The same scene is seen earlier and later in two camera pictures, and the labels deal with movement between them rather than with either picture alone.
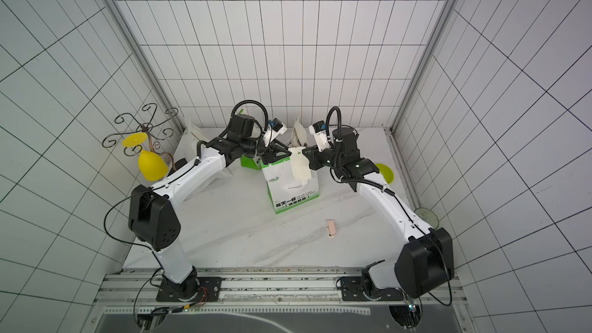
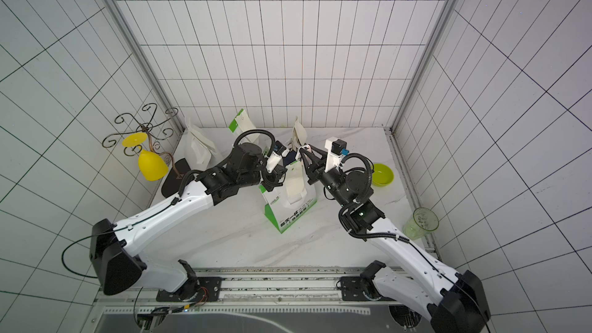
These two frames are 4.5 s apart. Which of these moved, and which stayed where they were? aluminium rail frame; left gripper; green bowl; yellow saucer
Moved: left gripper
Stayed: yellow saucer; green bowl; aluminium rail frame
